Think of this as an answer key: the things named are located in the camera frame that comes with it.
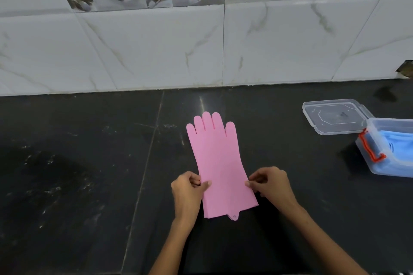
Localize person's left hand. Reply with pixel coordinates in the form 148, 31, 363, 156
170, 171, 213, 221

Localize clear plastic box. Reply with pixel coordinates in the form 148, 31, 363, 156
354, 118, 413, 178

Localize clear plastic box lid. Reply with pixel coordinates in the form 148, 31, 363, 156
302, 98, 375, 136

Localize person's right hand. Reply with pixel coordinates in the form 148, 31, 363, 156
244, 166, 300, 211

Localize person's right forearm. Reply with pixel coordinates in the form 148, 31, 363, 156
280, 204, 370, 275

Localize person's left forearm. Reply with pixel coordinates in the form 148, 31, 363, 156
149, 215, 198, 275

